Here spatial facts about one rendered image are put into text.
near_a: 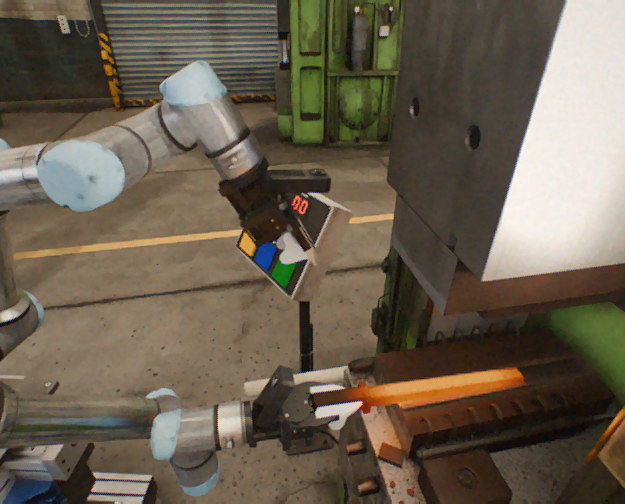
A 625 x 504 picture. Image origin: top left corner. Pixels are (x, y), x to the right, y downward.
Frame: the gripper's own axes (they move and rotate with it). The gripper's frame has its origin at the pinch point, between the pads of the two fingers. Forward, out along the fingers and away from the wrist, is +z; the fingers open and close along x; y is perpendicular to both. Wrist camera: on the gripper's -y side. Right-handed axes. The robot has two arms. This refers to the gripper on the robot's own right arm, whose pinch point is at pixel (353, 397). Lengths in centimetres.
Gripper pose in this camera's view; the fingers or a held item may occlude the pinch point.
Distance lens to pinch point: 75.4
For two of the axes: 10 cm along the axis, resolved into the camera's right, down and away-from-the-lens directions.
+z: 9.8, -0.9, 1.7
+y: -0.2, 8.5, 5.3
